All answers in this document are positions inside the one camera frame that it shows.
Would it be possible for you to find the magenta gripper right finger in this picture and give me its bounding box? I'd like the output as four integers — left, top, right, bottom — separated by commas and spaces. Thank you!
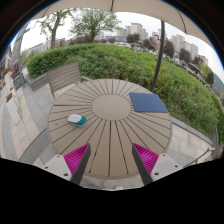
132, 143, 182, 185

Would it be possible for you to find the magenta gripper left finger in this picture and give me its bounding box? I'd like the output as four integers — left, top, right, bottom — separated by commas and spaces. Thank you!
42, 144, 91, 185

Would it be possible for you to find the white and teal computer mouse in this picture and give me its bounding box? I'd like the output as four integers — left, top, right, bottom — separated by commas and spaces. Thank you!
67, 114, 87, 126

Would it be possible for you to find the blue mouse pad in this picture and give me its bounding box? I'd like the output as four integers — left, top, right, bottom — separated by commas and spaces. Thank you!
129, 92, 168, 113

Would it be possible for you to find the round slatted outdoor table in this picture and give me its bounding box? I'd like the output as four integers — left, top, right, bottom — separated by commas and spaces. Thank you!
48, 79, 172, 179

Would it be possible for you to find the trimmed green hedge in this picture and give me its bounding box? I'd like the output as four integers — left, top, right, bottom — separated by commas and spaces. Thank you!
26, 43, 224, 143

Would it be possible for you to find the grey slatted outdoor chair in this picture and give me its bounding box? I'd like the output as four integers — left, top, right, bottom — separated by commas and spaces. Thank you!
46, 63, 90, 100

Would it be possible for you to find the dark umbrella pole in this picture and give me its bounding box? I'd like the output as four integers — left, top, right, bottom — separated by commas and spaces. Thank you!
150, 20, 166, 93

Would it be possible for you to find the beige patio umbrella canopy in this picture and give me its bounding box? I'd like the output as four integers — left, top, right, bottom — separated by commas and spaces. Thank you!
34, 0, 212, 46

